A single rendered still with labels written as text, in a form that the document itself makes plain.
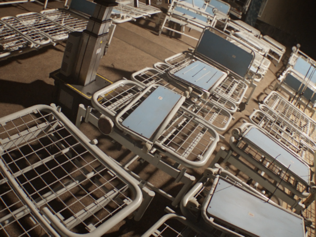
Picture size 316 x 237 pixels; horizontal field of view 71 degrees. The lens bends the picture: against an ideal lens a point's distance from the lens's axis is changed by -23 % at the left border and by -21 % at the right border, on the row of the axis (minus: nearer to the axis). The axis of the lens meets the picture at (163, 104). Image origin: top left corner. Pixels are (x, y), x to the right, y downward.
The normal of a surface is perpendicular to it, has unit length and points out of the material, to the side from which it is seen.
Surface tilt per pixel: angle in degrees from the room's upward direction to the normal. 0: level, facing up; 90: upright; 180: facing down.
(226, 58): 90
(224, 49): 90
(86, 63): 90
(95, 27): 90
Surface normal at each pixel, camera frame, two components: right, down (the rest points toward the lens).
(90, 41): -0.36, 0.37
